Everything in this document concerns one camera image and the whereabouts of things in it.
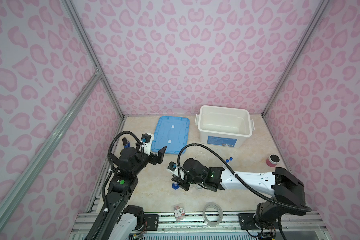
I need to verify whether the clear glass petri dish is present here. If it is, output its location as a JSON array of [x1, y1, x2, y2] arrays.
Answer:
[[194, 152, 209, 164]]

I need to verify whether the blue base graduated cylinder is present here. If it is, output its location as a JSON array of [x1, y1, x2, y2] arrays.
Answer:
[[172, 182, 180, 190]]

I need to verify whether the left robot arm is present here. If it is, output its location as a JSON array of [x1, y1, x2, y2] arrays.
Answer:
[[85, 147, 167, 240]]

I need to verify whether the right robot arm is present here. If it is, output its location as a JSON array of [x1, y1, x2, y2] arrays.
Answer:
[[168, 158, 311, 230]]

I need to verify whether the blue lighter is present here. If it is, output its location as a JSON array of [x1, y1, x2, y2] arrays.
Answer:
[[122, 138, 130, 149]]

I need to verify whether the blue bin lid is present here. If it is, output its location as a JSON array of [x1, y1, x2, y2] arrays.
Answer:
[[151, 116, 190, 155]]

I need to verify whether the clear tape roll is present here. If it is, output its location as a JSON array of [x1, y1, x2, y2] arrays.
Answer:
[[202, 202, 224, 228]]

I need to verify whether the small clear slide box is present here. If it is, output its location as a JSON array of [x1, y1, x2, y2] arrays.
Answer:
[[173, 204, 186, 222]]

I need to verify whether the white plastic storage bin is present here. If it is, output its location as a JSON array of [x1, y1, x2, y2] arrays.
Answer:
[[195, 106, 255, 148]]

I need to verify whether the pink lint roller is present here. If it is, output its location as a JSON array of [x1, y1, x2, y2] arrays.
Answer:
[[266, 154, 280, 168]]

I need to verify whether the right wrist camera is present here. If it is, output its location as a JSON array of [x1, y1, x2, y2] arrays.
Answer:
[[167, 162, 178, 172]]

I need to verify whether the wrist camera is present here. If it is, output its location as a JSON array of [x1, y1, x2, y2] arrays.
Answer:
[[141, 133, 154, 156], [167, 162, 178, 172]]

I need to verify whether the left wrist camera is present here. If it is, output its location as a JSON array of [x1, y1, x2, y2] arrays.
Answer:
[[141, 133, 154, 156]]

